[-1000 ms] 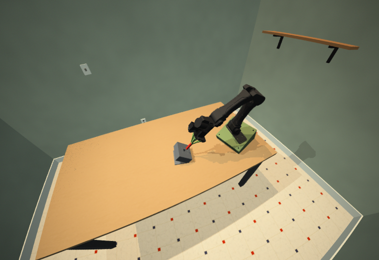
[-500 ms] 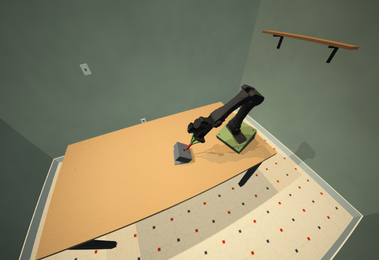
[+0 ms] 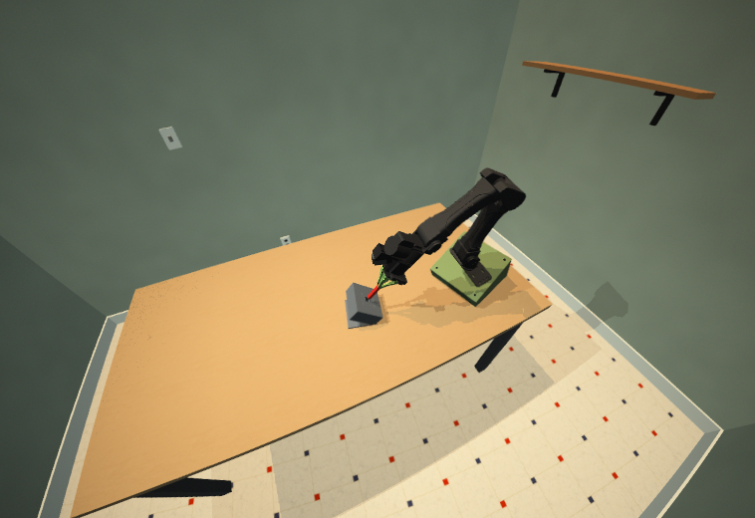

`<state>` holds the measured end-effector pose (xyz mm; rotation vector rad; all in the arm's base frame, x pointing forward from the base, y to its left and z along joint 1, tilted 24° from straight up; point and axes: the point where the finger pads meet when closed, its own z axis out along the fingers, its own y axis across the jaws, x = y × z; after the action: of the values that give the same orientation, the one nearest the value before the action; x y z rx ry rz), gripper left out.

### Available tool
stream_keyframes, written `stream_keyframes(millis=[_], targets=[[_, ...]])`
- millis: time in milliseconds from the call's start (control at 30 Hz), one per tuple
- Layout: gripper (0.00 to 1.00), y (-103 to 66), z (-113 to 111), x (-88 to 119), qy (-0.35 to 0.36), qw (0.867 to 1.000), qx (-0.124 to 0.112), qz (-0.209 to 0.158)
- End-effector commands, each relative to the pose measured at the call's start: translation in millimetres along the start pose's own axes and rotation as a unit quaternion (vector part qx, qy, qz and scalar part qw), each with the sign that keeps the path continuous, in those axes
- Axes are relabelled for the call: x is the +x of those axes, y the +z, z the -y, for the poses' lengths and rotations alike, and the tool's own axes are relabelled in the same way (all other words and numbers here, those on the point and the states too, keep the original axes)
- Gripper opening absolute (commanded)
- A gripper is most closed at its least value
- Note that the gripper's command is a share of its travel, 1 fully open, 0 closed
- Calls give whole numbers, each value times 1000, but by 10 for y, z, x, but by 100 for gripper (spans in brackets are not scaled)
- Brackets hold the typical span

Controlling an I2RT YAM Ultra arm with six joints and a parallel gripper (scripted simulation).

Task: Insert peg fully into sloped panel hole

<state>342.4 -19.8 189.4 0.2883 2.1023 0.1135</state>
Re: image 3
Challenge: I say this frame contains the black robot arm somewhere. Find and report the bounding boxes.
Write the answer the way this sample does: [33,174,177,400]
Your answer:
[372,167,526,287]

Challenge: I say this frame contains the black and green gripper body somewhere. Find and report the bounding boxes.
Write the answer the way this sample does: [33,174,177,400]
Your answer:
[382,262,412,285]

